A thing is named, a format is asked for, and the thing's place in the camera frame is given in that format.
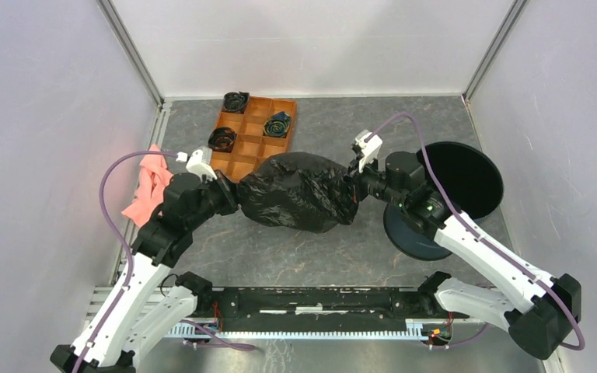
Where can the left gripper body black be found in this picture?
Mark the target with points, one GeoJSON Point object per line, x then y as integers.
{"type": "Point", "coordinates": [217, 197]}

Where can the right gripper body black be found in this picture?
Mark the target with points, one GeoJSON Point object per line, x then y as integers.
{"type": "Point", "coordinates": [371, 182]}

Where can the black trash bag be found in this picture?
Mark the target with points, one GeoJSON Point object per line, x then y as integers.
{"type": "Point", "coordinates": [298, 190]}

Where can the dark blue trash bin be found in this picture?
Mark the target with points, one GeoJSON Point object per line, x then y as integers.
{"type": "Point", "coordinates": [471, 180]}

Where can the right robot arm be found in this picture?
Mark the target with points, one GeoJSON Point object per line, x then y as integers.
{"type": "Point", "coordinates": [540, 312]}

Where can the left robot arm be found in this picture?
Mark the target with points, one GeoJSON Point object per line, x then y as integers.
{"type": "Point", "coordinates": [120, 335]}

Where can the rolled tie red black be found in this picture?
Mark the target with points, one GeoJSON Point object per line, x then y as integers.
{"type": "Point", "coordinates": [222, 139]}

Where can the orange compartment tray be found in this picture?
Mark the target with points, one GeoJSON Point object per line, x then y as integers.
{"type": "Point", "coordinates": [252, 146]}

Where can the pink cloth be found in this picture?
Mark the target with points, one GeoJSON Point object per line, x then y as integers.
{"type": "Point", "coordinates": [153, 177]}

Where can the rolled tie blue yellow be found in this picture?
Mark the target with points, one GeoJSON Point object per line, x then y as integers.
{"type": "Point", "coordinates": [278, 125]}

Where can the rolled tie dark far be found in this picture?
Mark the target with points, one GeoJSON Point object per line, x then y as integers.
{"type": "Point", "coordinates": [235, 102]}

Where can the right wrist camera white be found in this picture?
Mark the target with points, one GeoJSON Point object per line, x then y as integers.
{"type": "Point", "coordinates": [366, 146]}

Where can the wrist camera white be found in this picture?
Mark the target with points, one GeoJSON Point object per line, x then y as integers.
{"type": "Point", "coordinates": [366, 146]}
{"type": "Point", "coordinates": [198, 163]}

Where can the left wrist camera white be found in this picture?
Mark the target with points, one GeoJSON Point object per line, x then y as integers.
{"type": "Point", "coordinates": [198, 163]}

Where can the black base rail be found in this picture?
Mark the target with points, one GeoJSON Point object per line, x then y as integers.
{"type": "Point", "coordinates": [325, 309]}

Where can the aluminium frame post left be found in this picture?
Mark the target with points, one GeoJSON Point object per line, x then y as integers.
{"type": "Point", "coordinates": [124, 38]}

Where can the aluminium frame post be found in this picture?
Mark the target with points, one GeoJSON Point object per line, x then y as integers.
{"type": "Point", "coordinates": [502, 34]}
{"type": "Point", "coordinates": [124, 38]}

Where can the aluminium frame post right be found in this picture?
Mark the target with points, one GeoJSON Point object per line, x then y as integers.
{"type": "Point", "coordinates": [502, 34]}

